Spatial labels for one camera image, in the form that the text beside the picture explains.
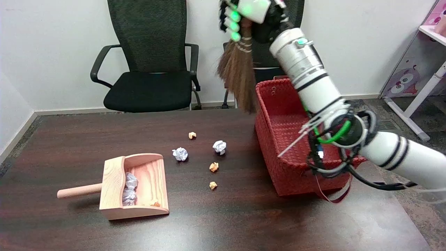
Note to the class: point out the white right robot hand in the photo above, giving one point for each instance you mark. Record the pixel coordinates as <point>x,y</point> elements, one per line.
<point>258,8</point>

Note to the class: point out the brown straw whisk broom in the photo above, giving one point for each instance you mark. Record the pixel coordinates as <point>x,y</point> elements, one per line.
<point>240,80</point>

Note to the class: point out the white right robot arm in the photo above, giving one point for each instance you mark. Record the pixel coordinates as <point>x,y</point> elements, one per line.
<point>313,83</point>

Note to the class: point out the black mesh office chair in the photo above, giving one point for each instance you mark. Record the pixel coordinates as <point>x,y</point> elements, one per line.
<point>150,90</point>
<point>263,57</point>

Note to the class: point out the red woven basket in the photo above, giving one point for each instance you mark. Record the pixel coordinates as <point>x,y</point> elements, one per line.
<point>278,115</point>

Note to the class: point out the pink owl print cabinet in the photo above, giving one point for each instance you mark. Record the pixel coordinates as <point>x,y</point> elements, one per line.
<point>404,80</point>

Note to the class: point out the grey floor vent grille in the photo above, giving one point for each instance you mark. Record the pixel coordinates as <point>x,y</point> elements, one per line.
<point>386,125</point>

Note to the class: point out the pink cup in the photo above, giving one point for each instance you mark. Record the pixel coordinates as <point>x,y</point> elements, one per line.
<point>441,26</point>

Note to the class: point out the white metal desk leg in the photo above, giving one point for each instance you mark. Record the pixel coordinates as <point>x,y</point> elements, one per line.
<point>418,101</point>

